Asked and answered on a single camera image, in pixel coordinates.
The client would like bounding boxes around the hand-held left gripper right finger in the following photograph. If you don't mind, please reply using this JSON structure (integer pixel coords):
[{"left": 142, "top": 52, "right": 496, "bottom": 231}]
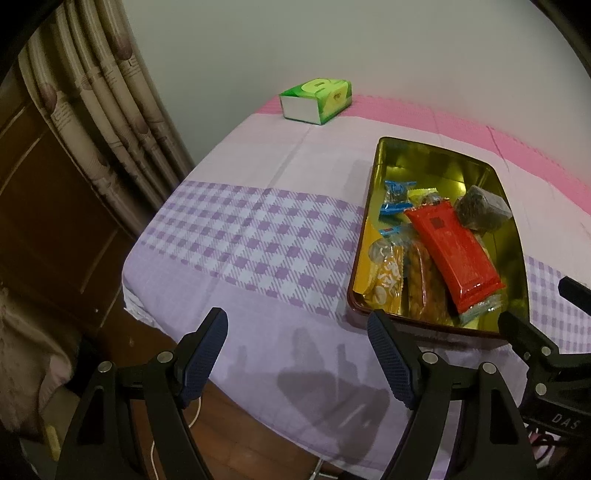
[{"left": 367, "top": 310, "right": 539, "bottom": 480}]

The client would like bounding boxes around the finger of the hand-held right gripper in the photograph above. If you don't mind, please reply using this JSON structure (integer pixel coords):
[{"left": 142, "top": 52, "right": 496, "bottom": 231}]
[
  {"left": 498, "top": 311, "right": 591, "bottom": 437},
  {"left": 558, "top": 276, "right": 591, "bottom": 317}
]

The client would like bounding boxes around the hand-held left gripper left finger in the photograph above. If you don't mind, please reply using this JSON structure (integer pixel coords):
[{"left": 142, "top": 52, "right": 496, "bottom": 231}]
[{"left": 55, "top": 308, "right": 228, "bottom": 480}]

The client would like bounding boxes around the dark grey snack packet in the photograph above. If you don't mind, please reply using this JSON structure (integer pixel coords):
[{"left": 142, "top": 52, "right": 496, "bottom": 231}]
[{"left": 455, "top": 185, "right": 513, "bottom": 232}]

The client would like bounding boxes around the red snack packet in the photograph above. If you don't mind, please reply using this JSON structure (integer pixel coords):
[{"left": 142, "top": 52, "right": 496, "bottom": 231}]
[{"left": 404, "top": 203, "right": 504, "bottom": 315}]

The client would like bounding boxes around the blue candy packet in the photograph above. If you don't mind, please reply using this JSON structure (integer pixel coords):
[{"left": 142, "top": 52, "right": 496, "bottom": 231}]
[{"left": 379, "top": 180, "right": 419, "bottom": 220}]

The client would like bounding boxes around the yellow candy packet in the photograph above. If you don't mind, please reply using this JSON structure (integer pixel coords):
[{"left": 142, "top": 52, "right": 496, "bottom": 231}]
[{"left": 409, "top": 187, "right": 451, "bottom": 213}]

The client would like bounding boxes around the gold metal tin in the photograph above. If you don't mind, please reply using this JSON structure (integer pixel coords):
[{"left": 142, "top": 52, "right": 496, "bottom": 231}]
[{"left": 346, "top": 137, "right": 529, "bottom": 340}]

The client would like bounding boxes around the purple checked tablecloth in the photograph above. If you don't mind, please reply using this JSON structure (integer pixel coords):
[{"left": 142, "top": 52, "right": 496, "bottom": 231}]
[{"left": 122, "top": 95, "right": 591, "bottom": 480}]

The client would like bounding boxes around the beige cloth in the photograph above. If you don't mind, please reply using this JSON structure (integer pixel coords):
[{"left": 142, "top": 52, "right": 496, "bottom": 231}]
[{"left": 0, "top": 286, "right": 77, "bottom": 439}]

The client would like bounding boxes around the brown wooden cabinet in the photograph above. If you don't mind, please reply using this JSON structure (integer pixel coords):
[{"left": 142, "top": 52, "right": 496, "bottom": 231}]
[{"left": 0, "top": 102, "right": 139, "bottom": 333}]

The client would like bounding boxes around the green tissue pack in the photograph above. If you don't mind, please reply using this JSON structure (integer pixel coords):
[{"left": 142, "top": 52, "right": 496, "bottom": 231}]
[{"left": 278, "top": 78, "right": 353, "bottom": 125}]

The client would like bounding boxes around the patterned beige curtain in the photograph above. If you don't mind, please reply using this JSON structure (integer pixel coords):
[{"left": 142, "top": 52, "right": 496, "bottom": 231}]
[{"left": 18, "top": 0, "right": 197, "bottom": 241}]

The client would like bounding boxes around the white cable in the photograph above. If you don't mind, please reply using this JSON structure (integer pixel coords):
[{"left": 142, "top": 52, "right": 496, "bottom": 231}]
[{"left": 150, "top": 397, "right": 204, "bottom": 480}]

